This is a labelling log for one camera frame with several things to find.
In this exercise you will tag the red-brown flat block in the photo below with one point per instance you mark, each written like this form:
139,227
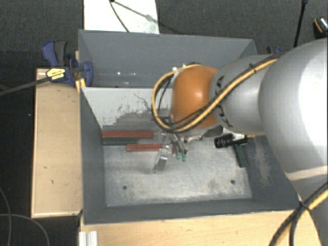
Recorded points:
127,134
143,147

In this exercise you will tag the black cylinder on white bracket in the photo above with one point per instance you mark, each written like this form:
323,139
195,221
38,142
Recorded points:
223,141

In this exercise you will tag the pale wood flat board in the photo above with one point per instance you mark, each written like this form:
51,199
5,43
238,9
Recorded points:
57,147

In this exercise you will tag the dark green flat block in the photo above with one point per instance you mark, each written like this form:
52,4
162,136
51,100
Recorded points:
241,156
119,140

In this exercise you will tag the grey metal bin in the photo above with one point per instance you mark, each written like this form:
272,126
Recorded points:
179,186

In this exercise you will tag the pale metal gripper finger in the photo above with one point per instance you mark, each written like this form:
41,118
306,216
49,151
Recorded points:
163,164
156,163

